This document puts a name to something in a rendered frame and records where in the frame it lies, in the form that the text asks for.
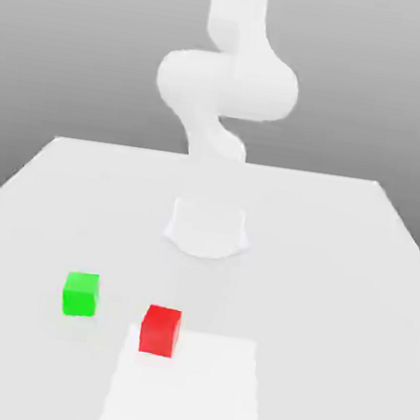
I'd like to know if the small red cube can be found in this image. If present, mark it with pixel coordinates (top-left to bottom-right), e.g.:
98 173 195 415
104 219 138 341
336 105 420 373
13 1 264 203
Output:
136 303 183 360

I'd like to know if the small green cube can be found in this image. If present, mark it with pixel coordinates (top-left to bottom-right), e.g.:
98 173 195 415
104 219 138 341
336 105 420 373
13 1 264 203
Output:
59 269 103 321

